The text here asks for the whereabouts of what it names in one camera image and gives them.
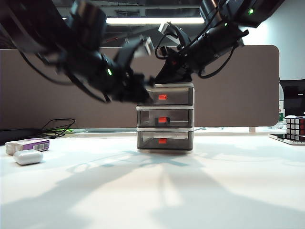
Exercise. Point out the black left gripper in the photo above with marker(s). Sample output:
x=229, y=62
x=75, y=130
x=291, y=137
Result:
x=131, y=90

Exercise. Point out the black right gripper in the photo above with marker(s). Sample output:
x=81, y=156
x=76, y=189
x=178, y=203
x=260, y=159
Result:
x=188, y=59

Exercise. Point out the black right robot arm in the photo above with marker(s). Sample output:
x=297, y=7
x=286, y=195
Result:
x=219, y=38

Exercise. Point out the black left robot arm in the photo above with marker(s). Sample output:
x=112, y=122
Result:
x=83, y=59

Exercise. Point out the smoky drawer with white paper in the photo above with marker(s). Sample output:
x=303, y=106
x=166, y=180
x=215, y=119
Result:
x=147, y=143

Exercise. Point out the brown desk partition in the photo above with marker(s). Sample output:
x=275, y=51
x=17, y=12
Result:
x=238, y=95

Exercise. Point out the white bottle, green label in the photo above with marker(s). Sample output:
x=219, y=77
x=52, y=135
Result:
x=281, y=112

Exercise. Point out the purple white barcode box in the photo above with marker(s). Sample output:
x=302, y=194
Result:
x=23, y=143

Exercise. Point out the white flat tray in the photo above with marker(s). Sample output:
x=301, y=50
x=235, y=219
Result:
x=276, y=138

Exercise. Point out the white earbuds case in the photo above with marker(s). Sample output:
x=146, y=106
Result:
x=27, y=157

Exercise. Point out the black monitor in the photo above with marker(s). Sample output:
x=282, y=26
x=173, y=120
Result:
x=293, y=97

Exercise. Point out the black Rubik's cube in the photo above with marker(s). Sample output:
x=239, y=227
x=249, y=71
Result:
x=295, y=126

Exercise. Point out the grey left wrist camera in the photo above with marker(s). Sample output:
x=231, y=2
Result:
x=145, y=47

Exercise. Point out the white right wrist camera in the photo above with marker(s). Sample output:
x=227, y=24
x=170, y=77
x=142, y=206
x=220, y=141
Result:
x=166, y=29

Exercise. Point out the white drawer cabinet frame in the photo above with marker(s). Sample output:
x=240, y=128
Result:
x=166, y=150

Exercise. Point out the white partition foot bracket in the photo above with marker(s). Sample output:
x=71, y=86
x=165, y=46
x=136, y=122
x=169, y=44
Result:
x=252, y=130

